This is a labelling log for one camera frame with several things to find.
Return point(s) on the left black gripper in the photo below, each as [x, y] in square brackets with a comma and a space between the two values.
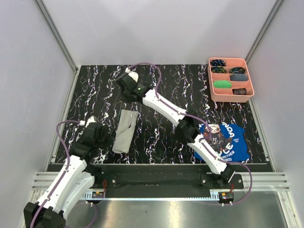
[109, 140]

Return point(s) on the grey cloth napkin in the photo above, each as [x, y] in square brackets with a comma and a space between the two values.
[125, 131]

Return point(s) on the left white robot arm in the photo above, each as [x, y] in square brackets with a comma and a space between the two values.
[75, 177]

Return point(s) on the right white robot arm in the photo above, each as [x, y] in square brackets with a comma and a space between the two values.
[186, 123]

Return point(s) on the black marbled table mat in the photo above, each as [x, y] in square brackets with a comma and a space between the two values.
[96, 93]

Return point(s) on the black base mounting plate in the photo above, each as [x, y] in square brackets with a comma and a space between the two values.
[161, 181]

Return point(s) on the blue patterned sock middle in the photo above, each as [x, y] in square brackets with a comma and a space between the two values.
[218, 70]

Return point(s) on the blue patterned sock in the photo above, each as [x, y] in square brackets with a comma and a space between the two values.
[238, 70]
[218, 70]
[217, 62]

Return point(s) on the blue patterned sock top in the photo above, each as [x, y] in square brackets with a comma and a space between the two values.
[217, 62]

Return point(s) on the green rolled sock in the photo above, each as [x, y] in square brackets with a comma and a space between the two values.
[222, 84]

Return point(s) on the pink divided organizer tray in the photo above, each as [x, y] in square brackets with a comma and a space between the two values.
[229, 80]

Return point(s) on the blue patterned sock right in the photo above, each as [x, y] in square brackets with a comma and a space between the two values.
[238, 70]

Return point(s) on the dark blue rolled sock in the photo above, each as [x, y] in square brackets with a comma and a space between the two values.
[238, 77]

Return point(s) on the dark brown rolled sock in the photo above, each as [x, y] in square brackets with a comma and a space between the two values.
[239, 91]

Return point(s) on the blue printed t-shirt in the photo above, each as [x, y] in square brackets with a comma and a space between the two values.
[227, 141]

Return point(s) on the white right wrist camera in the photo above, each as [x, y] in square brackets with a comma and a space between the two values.
[132, 74]

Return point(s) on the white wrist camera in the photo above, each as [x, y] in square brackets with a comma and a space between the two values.
[132, 74]
[92, 119]

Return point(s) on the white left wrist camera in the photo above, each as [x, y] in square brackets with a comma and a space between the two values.
[92, 119]

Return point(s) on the aluminium frame rail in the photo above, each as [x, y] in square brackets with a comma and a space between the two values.
[53, 29]

